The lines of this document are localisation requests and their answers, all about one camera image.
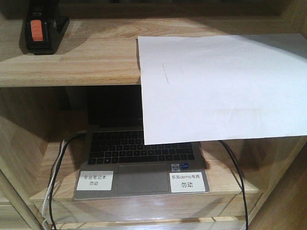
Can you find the white paper sheet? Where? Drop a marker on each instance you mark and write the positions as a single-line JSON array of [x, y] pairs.
[[223, 87]]

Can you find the black stapler with orange button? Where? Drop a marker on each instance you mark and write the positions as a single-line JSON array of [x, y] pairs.
[[44, 27]]

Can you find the silver laptop black keyboard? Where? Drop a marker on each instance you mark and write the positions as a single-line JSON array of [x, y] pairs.
[[115, 142]]

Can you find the white label sticker right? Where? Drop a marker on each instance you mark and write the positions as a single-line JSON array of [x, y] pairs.
[[187, 182]]

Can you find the white label sticker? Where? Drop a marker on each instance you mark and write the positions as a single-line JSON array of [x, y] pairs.
[[95, 181], [187, 182]]

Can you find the white label sticker left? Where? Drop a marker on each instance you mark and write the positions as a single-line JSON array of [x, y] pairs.
[[95, 181]]

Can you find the wooden shelf unit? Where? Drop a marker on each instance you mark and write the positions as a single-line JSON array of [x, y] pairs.
[[100, 47]]

